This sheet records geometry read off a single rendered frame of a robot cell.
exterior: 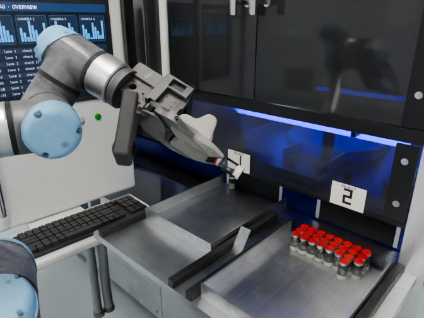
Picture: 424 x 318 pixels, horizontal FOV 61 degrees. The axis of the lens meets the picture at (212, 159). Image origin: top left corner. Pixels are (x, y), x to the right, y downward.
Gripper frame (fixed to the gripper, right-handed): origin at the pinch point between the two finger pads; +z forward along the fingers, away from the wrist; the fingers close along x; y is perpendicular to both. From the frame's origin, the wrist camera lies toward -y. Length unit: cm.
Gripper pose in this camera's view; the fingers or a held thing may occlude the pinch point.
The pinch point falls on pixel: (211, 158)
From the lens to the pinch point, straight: 57.2
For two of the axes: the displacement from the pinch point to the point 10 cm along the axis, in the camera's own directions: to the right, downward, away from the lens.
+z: 8.3, 5.4, -1.4
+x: -1.3, 4.3, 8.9
